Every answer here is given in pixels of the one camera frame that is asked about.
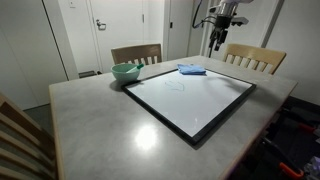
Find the brown slatted wooden chair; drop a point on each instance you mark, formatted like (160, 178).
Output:
(20, 123)

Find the light tan wooden chair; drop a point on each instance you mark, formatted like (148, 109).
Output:
(253, 51)

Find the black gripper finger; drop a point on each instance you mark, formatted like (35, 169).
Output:
(213, 39)
(222, 38)

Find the small white wall switch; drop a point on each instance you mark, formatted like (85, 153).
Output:
(72, 3)

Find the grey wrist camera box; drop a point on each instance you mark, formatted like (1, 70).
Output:
(240, 21)

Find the dark brown wooden chair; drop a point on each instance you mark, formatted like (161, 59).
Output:
(133, 51)

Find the white door with lever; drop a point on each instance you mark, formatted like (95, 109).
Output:
(120, 33)

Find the mint green bowl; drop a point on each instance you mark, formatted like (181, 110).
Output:
(123, 77)

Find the white door with knob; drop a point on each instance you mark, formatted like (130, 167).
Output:
(248, 38)

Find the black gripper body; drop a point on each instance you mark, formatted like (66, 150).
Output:
(223, 22)

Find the blue microfiber cloth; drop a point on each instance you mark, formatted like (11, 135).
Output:
(191, 69)

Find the orange tipped black clamp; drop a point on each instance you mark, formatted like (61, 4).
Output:
(306, 127)
(290, 170)

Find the black framed whiteboard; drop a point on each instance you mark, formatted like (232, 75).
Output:
(186, 100)

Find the green capped marker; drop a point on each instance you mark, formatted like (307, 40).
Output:
(139, 66)

